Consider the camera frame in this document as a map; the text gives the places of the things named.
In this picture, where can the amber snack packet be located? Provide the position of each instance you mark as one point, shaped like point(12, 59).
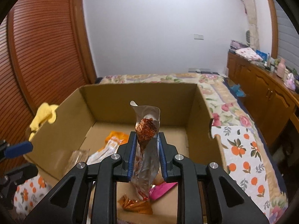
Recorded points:
point(135, 206)

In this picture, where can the orange white snack packet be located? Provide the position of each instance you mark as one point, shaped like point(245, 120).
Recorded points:
point(112, 142)

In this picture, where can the wooden louvered wardrobe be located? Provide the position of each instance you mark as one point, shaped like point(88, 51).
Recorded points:
point(46, 51)

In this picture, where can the clear red-brown snack packet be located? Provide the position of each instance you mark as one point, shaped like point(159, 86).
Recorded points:
point(146, 127)

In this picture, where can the brown cracker packet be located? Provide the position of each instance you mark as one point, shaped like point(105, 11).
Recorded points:
point(77, 159)

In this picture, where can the pink snack wrapper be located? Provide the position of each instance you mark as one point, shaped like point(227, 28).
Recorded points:
point(161, 189)

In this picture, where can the yellow plush toy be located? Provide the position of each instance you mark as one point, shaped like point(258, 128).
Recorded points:
point(44, 115)

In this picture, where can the blue cloth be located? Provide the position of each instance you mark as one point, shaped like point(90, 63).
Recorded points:
point(238, 90)

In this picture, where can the cream floral curtain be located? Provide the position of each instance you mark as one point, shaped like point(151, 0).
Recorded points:
point(251, 16)

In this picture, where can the grey window blind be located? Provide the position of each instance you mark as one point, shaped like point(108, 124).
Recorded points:
point(287, 39)

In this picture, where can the pink bottle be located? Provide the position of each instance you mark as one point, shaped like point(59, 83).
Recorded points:
point(281, 68)

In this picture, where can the purple patterned bag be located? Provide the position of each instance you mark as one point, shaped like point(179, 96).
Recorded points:
point(237, 45)

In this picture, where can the purple tissue pack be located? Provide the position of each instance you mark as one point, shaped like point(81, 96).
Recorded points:
point(290, 81)

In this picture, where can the blue box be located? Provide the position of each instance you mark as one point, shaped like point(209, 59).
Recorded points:
point(262, 55)

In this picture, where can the folded floral cloth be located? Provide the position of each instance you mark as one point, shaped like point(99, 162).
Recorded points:
point(248, 53)

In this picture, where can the orange fruit print blanket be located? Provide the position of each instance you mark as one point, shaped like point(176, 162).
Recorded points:
point(243, 154)

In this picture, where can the wooden cabinet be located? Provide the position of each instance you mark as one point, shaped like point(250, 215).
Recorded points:
point(254, 81)

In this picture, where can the brown cardboard box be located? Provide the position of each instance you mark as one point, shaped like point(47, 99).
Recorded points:
point(140, 102)

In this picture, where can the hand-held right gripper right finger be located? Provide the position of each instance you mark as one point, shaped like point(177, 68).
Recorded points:
point(162, 158)

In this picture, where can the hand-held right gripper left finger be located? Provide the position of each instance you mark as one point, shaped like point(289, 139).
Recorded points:
point(132, 158)

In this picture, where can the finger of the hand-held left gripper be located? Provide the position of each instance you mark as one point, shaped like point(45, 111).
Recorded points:
point(19, 148)

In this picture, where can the white wall socket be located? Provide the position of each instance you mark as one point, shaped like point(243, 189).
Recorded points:
point(199, 36)

